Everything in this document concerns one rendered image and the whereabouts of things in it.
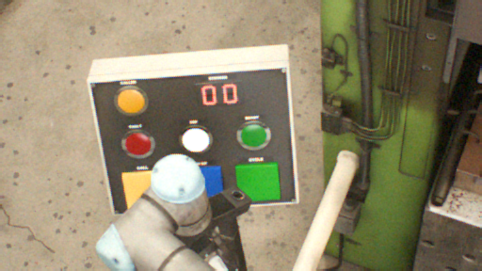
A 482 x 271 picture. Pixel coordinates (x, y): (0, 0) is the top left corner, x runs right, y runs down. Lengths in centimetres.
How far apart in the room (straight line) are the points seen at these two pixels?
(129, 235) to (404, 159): 86
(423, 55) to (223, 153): 40
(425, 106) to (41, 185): 142
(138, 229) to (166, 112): 30
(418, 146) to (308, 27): 116
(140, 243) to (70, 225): 148
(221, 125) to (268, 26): 149
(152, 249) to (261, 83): 38
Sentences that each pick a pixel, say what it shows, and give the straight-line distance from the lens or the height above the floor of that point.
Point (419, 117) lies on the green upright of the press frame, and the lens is 196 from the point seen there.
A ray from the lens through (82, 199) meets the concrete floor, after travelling 293.
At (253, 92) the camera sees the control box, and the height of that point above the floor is 116.
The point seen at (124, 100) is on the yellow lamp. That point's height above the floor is 117.
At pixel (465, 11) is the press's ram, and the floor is 143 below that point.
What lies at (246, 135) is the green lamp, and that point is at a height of 109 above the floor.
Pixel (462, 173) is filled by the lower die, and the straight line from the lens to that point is 179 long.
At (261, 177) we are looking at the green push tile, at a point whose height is 102.
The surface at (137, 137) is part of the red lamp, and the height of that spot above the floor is 110.
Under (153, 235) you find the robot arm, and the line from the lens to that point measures 143.
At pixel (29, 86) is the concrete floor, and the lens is 317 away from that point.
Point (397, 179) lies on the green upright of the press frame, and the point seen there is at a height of 59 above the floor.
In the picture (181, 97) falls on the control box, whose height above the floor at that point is 116.
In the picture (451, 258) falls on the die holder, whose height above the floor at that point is 73.
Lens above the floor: 256
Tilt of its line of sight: 60 degrees down
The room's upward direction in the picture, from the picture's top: 10 degrees counter-clockwise
